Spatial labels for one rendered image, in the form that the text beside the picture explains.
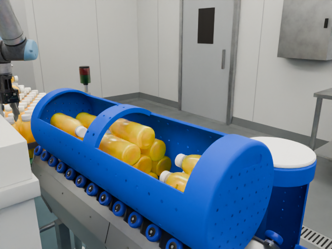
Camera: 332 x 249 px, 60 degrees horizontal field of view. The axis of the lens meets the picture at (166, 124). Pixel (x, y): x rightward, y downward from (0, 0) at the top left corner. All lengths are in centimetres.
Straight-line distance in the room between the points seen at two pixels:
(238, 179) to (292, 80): 363
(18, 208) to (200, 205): 39
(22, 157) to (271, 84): 394
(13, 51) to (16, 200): 63
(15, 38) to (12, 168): 58
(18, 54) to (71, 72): 467
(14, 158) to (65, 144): 33
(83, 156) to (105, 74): 531
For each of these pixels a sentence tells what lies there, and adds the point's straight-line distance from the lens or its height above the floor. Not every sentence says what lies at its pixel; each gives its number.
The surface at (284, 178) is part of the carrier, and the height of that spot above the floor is 99.
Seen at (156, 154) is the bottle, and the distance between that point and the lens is 91.
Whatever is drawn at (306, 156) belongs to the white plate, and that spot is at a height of 104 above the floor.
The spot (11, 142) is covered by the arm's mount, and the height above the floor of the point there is 124.
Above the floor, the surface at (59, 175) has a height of 93.
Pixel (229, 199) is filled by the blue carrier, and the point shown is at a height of 113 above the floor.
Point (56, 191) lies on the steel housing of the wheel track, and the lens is 122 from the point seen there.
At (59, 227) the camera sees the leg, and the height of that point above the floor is 61.
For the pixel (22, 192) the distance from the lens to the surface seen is 69.
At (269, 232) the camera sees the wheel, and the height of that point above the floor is 98.
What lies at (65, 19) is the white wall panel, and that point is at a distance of 579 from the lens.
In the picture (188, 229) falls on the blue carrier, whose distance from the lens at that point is 62.
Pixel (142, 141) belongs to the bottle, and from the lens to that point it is 85.
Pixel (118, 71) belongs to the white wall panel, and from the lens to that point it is 630.
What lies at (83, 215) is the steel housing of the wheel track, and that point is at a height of 87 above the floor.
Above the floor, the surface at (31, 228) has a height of 103.
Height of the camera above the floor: 145
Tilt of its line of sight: 18 degrees down
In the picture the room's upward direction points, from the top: straight up
